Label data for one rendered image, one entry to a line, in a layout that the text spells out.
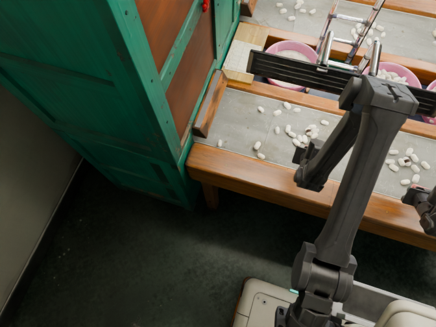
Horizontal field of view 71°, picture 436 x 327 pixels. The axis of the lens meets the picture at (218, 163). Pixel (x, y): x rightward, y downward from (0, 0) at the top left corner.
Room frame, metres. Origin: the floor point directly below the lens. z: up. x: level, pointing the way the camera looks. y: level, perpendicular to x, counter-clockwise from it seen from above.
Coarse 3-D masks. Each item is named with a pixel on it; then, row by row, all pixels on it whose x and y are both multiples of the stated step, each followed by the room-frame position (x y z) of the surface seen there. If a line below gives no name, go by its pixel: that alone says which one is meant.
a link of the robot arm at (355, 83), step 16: (352, 80) 0.35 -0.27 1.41; (352, 96) 0.32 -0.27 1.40; (352, 112) 0.31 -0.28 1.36; (336, 128) 0.32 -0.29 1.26; (352, 128) 0.29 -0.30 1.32; (336, 144) 0.29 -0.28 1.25; (352, 144) 0.28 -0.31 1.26; (320, 160) 0.28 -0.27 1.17; (336, 160) 0.27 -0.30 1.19; (304, 176) 0.27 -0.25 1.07; (320, 176) 0.26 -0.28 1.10
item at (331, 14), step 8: (336, 0) 0.98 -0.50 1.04; (384, 0) 0.93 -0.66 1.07; (376, 8) 0.92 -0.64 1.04; (328, 16) 0.98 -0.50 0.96; (336, 16) 0.97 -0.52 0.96; (344, 16) 0.97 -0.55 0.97; (328, 24) 0.98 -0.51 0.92; (368, 24) 0.92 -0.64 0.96; (360, 32) 0.93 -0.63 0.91; (320, 40) 0.98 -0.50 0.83; (336, 40) 0.96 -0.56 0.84; (344, 40) 0.95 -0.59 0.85; (360, 40) 0.92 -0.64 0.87; (320, 48) 0.98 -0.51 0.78; (352, 48) 0.93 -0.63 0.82; (352, 56) 0.92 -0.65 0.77
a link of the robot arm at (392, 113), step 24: (360, 96) 0.31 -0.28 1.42; (384, 96) 0.27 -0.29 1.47; (408, 96) 0.28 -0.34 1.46; (384, 120) 0.24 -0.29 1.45; (360, 144) 0.22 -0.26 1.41; (384, 144) 0.21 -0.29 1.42; (360, 168) 0.17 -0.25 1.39; (360, 192) 0.14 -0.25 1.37; (336, 216) 0.10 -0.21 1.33; (360, 216) 0.10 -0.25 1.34; (336, 240) 0.06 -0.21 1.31; (336, 264) 0.02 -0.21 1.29
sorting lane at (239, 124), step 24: (240, 96) 0.78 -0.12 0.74; (216, 120) 0.67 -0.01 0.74; (240, 120) 0.66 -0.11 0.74; (264, 120) 0.65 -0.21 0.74; (288, 120) 0.64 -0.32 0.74; (312, 120) 0.63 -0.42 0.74; (336, 120) 0.62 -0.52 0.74; (216, 144) 0.55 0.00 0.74; (240, 144) 0.54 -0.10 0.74; (264, 144) 0.53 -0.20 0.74; (288, 144) 0.53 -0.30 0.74; (408, 144) 0.48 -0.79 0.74; (432, 144) 0.48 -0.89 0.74; (336, 168) 0.40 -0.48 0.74; (384, 168) 0.39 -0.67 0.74; (408, 168) 0.38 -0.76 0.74; (432, 168) 0.37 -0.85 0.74; (384, 192) 0.29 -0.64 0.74
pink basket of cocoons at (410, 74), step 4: (380, 64) 0.88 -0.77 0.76; (384, 64) 0.88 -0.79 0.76; (388, 64) 0.87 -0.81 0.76; (392, 64) 0.87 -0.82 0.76; (396, 64) 0.86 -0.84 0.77; (368, 68) 0.86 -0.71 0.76; (380, 68) 0.87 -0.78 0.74; (384, 68) 0.87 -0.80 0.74; (388, 68) 0.87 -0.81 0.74; (392, 68) 0.86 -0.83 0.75; (396, 68) 0.86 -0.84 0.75; (400, 68) 0.85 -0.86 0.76; (404, 68) 0.84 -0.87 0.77; (364, 72) 0.84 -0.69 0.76; (396, 72) 0.85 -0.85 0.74; (400, 72) 0.84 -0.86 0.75; (404, 72) 0.83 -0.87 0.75; (408, 72) 0.82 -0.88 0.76; (400, 76) 0.83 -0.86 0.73; (408, 76) 0.81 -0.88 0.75; (412, 76) 0.80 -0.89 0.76; (408, 80) 0.79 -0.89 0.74; (412, 80) 0.79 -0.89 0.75; (416, 80) 0.77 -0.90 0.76; (412, 84) 0.77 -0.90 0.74; (416, 84) 0.76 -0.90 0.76
